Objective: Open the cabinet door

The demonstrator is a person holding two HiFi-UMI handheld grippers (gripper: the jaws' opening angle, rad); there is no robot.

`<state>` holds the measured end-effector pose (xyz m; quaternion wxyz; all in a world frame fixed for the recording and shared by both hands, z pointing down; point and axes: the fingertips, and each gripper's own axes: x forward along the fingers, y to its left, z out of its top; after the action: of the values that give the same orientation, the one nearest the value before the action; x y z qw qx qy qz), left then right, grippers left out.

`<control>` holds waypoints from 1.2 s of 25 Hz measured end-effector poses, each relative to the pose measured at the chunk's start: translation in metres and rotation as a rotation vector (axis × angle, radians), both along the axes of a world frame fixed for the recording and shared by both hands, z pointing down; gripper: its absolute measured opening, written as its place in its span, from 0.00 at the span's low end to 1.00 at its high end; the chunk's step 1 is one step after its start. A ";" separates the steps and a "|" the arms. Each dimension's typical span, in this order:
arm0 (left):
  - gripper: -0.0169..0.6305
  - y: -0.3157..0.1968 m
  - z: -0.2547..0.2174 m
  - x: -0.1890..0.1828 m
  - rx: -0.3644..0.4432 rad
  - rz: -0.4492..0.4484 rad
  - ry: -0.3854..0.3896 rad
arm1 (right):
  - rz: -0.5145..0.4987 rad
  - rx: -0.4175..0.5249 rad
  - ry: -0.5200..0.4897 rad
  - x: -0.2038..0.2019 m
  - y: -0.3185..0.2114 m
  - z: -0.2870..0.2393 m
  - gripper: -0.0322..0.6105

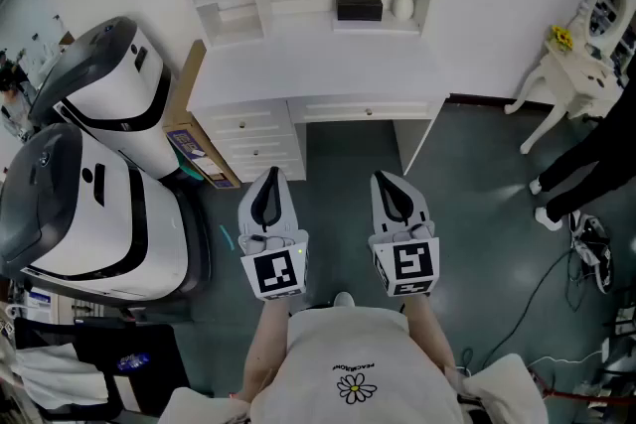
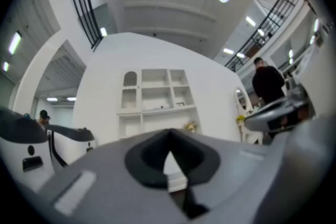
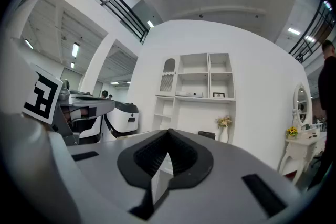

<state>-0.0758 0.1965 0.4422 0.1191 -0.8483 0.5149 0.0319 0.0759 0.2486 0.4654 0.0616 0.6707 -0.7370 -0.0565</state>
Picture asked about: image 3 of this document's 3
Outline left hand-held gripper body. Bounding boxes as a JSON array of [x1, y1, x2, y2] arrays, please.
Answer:
[[22, 62, 79, 145]]

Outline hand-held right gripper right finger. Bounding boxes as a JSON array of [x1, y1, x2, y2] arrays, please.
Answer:
[[154, 128, 302, 224]]

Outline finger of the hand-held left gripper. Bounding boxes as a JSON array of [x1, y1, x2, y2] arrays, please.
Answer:
[[75, 97, 116, 115]]

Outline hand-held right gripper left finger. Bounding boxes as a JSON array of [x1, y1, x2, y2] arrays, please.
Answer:
[[67, 128, 169, 221]]

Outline white cabinet door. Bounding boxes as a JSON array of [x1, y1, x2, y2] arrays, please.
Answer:
[[159, 57, 178, 98]]

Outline white desk with hutch shelves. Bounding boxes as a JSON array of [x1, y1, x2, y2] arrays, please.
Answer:
[[152, 52, 237, 145]]

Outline white vase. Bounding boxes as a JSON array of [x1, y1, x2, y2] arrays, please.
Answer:
[[219, 126, 230, 144]]

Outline black box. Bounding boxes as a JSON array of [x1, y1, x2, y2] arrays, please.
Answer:
[[197, 130, 216, 140]]

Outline yellow flower bouquet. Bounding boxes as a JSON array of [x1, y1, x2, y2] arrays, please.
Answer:
[[215, 115, 233, 129]]

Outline potted yellow sunflowers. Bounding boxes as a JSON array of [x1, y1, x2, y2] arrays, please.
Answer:
[[286, 126, 299, 140]]

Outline white vanity table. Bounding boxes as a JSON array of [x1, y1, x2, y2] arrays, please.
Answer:
[[277, 82, 329, 187]]

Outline white flat box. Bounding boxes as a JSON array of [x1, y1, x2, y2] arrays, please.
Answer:
[[176, 90, 204, 98]]

